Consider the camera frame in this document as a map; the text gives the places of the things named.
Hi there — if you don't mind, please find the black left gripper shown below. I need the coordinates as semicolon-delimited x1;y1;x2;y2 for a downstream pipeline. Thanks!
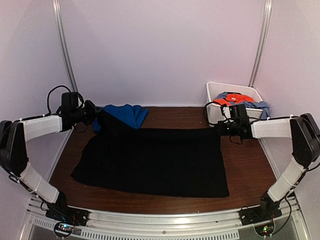
71;100;101;127

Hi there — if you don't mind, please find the blue pleated skirt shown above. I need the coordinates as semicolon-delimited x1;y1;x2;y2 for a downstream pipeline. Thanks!
92;104;149;135

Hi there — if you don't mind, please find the black garment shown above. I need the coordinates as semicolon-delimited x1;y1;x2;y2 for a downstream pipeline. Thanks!
71;111;230;198

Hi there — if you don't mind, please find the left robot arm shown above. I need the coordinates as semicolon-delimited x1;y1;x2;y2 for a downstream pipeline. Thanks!
0;92;101;222

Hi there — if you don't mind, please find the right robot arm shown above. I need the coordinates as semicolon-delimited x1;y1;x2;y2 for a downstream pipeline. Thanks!
216;104;320;223

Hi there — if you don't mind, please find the white laundry basket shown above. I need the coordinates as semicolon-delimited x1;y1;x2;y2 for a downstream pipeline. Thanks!
205;81;263;127

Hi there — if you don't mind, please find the blue checked shirt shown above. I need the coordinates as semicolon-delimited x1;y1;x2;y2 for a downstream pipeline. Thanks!
227;92;270;120

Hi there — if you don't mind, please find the orange garment in basket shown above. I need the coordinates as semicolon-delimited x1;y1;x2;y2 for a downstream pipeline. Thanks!
213;92;254;106

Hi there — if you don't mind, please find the black right camera cable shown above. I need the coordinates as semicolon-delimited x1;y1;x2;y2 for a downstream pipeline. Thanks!
203;101;231;128

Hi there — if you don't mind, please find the black camera cable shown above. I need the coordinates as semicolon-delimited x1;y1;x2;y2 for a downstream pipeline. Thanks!
203;101;231;128
46;85;86;116

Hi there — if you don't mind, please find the black left camera cable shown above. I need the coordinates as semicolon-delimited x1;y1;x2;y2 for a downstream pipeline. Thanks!
46;85;86;116

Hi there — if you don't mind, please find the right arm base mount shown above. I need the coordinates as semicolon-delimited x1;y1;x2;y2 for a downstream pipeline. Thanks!
238;205;282;238

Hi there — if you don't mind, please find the front aluminium rail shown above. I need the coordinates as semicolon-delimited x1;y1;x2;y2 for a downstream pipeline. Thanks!
18;196;310;240

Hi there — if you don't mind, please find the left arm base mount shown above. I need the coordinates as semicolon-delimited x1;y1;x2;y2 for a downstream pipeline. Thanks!
45;205;89;240

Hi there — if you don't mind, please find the left aluminium frame post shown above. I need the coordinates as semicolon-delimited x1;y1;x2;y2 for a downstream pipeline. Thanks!
52;0;79;94

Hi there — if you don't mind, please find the aluminium frame post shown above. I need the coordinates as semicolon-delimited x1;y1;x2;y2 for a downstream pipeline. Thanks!
248;0;273;88
52;0;79;94

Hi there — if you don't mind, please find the right aluminium frame post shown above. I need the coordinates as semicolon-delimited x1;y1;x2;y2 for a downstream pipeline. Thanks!
248;0;273;88

